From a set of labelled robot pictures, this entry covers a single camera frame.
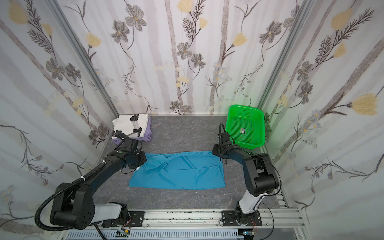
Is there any teal blue t-shirt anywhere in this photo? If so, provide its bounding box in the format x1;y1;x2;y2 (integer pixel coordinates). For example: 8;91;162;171
129;151;226;190

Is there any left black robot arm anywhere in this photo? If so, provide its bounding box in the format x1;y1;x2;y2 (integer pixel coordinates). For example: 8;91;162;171
50;139;147;230

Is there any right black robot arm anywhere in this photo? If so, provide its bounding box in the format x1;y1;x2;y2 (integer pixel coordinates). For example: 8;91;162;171
212;133;281;226

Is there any purple folded t-shirt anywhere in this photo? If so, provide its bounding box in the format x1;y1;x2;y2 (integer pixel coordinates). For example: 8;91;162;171
112;116;153;145

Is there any green plastic basket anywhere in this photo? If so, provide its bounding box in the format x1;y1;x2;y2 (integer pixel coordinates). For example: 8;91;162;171
226;105;266;150

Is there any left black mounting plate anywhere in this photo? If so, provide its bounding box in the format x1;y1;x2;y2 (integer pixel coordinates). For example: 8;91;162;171
101;211;145;228

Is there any black mounting plate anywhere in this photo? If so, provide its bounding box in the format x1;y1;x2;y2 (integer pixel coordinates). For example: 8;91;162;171
101;211;145;228
221;209;263;227

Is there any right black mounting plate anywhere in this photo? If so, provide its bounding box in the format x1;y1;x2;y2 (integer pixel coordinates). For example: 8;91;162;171
221;209;263;227

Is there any right black cable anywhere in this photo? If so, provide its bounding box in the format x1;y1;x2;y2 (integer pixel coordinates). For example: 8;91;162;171
218;122;283;240

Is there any left black corrugated cable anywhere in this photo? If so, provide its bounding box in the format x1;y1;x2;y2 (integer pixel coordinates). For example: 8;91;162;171
34;175;88;232

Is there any white slotted cable duct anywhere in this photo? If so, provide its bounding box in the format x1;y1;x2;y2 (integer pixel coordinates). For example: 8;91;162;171
65;229;241;240

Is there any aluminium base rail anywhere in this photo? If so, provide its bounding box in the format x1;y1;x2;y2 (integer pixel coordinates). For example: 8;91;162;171
59;208;307;232

